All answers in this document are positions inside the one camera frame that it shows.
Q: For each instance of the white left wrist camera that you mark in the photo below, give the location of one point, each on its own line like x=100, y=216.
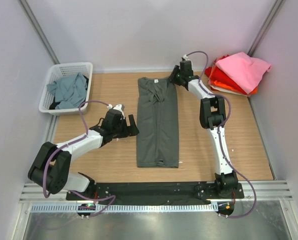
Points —
x=118, y=107

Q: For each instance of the orange folded t-shirt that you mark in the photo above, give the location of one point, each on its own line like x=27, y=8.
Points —
x=236, y=89

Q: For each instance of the aluminium corner post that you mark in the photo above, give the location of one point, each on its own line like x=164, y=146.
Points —
x=38, y=30
x=266, y=25

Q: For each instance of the light blue t-shirt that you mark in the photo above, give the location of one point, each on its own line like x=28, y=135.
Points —
x=68, y=92

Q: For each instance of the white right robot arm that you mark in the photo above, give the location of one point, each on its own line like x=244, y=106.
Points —
x=212, y=117

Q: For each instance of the white plastic basket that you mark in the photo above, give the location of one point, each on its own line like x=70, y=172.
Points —
x=58, y=71

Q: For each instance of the aluminium frame rail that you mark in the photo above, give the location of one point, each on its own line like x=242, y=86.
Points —
x=266, y=190

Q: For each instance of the slotted white cable duct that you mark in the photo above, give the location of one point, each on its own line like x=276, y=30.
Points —
x=91, y=208

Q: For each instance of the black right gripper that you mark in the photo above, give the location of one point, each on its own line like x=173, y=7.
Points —
x=172, y=78

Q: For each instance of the white folded t-shirt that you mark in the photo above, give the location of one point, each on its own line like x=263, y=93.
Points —
x=223, y=90

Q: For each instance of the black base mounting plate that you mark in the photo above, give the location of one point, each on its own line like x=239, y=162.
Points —
x=161, y=193

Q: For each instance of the red folded t-shirt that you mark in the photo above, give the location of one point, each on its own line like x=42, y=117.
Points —
x=214, y=73

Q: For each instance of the right aluminium corner post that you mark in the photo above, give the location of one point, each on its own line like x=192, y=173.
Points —
x=266, y=25

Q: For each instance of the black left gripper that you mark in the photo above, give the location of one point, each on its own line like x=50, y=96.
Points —
x=131, y=130

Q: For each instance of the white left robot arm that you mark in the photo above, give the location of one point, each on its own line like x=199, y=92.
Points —
x=51, y=166

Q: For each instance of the dark grey t-shirt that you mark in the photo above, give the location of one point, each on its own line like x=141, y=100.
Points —
x=157, y=144

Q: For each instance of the pink folded t-shirt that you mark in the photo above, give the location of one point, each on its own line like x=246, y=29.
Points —
x=246, y=71

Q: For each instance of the left aluminium corner post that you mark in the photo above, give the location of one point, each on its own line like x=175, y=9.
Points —
x=38, y=30

